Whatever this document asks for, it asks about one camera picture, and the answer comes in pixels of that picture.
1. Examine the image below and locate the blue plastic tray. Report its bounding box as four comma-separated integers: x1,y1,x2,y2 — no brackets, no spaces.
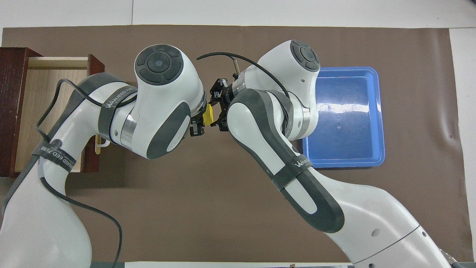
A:
302,67,386,168

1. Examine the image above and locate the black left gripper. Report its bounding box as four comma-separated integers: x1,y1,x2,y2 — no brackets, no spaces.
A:
190,111,205,137

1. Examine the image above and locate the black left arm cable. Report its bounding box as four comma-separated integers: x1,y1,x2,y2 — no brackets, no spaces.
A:
35,79,123,268

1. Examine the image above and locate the brown table mat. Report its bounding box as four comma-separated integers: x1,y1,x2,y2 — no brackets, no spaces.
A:
0,25,475,263

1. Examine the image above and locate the yellow block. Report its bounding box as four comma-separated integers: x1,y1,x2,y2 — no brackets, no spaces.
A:
203,104,215,126

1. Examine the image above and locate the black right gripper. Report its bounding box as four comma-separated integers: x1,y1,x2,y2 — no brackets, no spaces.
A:
210,77,239,132

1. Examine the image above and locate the wooden drawer with white handle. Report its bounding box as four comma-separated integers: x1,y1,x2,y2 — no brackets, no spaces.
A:
15,54,111,174

